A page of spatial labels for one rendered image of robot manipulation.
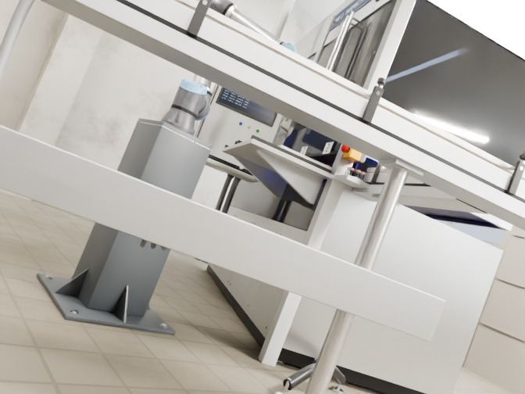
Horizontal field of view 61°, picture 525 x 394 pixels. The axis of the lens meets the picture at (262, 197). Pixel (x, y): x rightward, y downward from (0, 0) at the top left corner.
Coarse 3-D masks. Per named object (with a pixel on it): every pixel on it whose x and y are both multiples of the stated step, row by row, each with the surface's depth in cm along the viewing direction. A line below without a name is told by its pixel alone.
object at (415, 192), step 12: (372, 168) 195; (384, 168) 184; (372, 180) 184; (384, 180) 177; (408, 180) 161; (360, 192) 193; (372, 192) 182; (408, 192) 158; (420, 192) 151; (432, 192) 145; (444, 192) 140; (408, 204) 175; (420, 204) 164; (432, 204) 155; (444, 204) 148; (456, 204) 140; (468, 204) 135
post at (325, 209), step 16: (400, 0) 203; (400, 16) 202; (384, 32) 206; (400, 32) 202; (384, 48) 200; (384, 64) 201; (368, 80) 202; (336, 160) 201; (336, 192) 197; (320, 208) 197; (320, 224) 196; (304, 240) 200; (320, 240) 196; (288, 304) 194; (288, 320) 194; (272, 336) 192; (272, 352) 193
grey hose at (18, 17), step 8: (24, 0) 90; (32, 0) 91; (16, 8) 90; (24, 8) 90; (16, 16) 90; (24, 16) 91; (16, 24) 90; (8, 32) 89; (16, 32) 90; (8, 40) 89; (0, 48) 89; (8, 48) 90; (0, 56) 89; (8, 56) 90; (0, 64) 89; (0, 72) 89; (0, 80) 90
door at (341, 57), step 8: (352, 32) 252; (336, 40) 276; (344, 40) 261; (328, 48) 285; (344, 48) 255; (328, 56) 278; (344, 56) 250; (320, 64) 288; (336, 64) 258; (336, 72) 252; (328, 80) 260
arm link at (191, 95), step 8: (184, 80) 189; (184, 88) 186; (192, 88) 186; (200, 88) 187; (176, 96) 188; (184, 96) 186; (192, 96) 186; (200, 96) 188; (176, 104) 186; (184, 104) 185; (192, 104) 186; (200, 104) 190; (200, 112) 198
